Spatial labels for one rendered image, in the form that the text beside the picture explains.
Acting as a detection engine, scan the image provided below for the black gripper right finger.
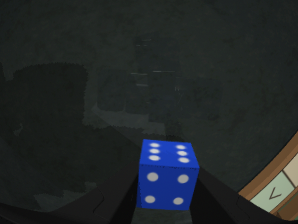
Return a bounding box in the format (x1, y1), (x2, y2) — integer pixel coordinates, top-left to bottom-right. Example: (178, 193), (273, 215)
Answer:
(189, 165), (298, 224)

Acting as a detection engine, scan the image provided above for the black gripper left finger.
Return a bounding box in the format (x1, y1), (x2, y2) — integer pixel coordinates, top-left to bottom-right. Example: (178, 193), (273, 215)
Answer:
(0, 161), (140, 224)

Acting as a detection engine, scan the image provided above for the blue die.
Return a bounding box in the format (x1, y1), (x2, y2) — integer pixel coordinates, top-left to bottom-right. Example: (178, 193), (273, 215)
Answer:
(136, 139), (200, 210)

